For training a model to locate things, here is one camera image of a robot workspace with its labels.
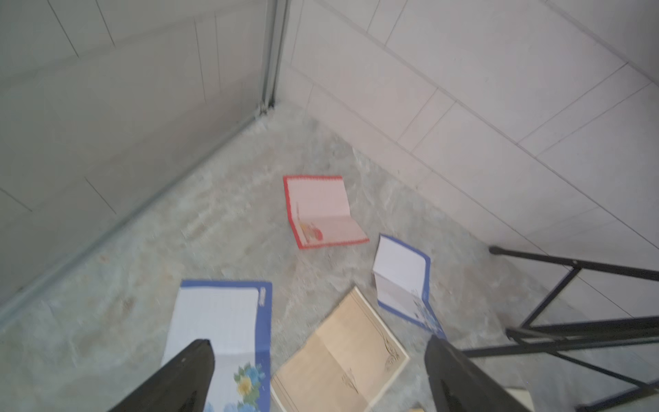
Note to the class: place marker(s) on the cream letter paper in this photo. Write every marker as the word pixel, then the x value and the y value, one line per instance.
pixel 347 364

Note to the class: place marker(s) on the pink red-bordered letter paper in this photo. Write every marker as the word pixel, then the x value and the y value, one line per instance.
pixel 319 212

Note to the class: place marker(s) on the white blue-bordered letter paper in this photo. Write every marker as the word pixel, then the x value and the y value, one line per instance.
pixel 236 318

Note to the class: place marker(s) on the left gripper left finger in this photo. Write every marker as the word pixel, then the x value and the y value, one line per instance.
pixel 180 385

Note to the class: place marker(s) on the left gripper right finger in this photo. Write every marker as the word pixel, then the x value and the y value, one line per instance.
pixel 457 384

